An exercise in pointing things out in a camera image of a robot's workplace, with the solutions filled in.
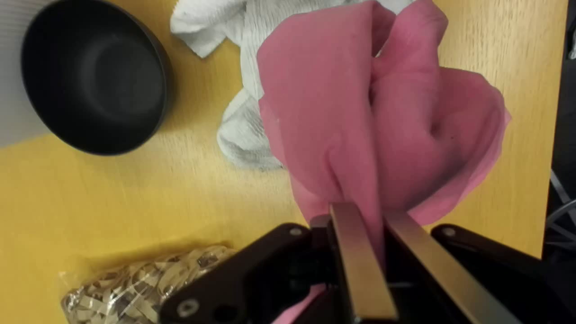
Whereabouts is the black bowl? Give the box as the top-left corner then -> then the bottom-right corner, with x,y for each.
22,0 -> 175,156

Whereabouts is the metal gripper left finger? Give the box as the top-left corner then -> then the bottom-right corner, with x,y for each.
331,204 -> 398,324

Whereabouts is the pink shirt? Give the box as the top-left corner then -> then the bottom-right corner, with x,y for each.
256,0 -> 511,324

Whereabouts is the white plastic bin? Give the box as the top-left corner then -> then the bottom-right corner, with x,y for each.
0,0 -> 52,148

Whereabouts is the clear bag of snacks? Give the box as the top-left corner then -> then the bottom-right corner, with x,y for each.
61,244 -> 232,324

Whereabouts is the white cloth shirt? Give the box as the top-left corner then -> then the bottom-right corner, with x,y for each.
169,0 -> 416,172

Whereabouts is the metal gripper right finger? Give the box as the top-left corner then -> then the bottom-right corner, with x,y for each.
385,215 -> 520,324

